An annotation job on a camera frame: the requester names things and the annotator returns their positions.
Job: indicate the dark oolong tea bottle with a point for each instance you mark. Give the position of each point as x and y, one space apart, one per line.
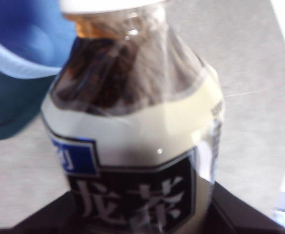
132 134

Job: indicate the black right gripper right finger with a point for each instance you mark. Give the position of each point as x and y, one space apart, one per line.
235 217

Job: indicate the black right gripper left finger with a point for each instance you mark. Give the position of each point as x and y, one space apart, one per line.
54 219

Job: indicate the blue ribbed plastic cup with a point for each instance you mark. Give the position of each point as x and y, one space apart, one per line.
23 36

